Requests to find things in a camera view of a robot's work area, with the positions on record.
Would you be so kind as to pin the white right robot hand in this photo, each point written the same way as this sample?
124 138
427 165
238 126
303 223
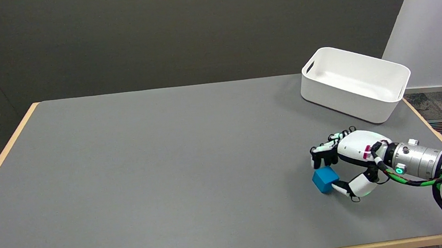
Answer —
351 155

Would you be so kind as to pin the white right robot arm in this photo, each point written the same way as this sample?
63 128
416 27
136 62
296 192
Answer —
434 163

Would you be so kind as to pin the blue wooden cube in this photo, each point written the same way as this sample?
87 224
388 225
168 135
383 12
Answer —
325 179

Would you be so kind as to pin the white plastic storage bin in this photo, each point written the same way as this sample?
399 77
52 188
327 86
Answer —
355 83

